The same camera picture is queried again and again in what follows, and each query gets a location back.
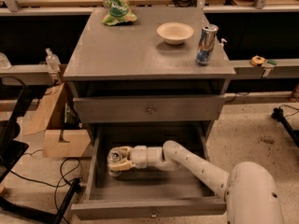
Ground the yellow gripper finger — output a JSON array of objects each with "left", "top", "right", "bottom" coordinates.
[
  {"left": 109, "top": 147, "right": 131, "bottom": 161},
  {"left": 108, "top": 160, "right": 134, "bottom": 172}
]

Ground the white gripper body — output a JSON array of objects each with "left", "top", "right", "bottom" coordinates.
[{"left": 130, "top": 146, "right": 148, "bottom": 169}]

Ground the green white 7up can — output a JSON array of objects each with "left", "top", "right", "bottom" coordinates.
[{"left": 107, "top": 150, "right": 122, "bottom": 177}]

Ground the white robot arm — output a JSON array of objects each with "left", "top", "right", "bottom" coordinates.
[{"left": 107, "top": 140, "right": 284, "bottom": 224}]

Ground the open grey middle drawer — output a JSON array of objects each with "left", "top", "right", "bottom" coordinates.
[{"left": 71, "top": 122, "right": 226, "bottom": 220}]

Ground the closed grey top drawer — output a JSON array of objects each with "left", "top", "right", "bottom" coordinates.
[{"left": 74, "top": 95, "right": 225, "bottom": 123}]

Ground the grey drawer cabinet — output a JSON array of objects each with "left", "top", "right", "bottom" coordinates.
[{"left": 64, "top": 7, "right": 235, "bottom": 141}]

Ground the blue silver energy drink can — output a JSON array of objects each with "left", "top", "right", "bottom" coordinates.
[{"left": 195, "top": 24, "right": 219, "bottom": 66}]

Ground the cardboard box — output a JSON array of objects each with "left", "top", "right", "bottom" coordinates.
[{"left": 24, "top": 83, "right": 91, "bottom": 158}]

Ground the clear plastic bottle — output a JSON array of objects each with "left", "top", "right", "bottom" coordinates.
[{"left": 46, "top": 49, "right": 61, "bottom": 72}]

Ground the white bowl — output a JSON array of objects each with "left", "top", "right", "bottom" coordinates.
[{"left": 157, "top": 22, "right": 193, "bottom": 45}]

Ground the small white pump bottle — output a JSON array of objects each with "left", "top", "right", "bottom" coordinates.
[{"left": 220, "top": 38, "right": 227, "bottom": 50}]

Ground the green chip bag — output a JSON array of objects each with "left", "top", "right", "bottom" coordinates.
[{"left": 102, "top": 0, "right": 137, "bottom": 26}]

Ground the black stand leg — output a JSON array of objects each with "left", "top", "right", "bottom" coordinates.
[{"left": 271, "top": 108, "right": 299, "bottom": 147}]

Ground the black chair frame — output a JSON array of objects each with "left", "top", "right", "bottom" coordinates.
[{"left": 0, "top": 77, "right": 81, "bottom": 224}]

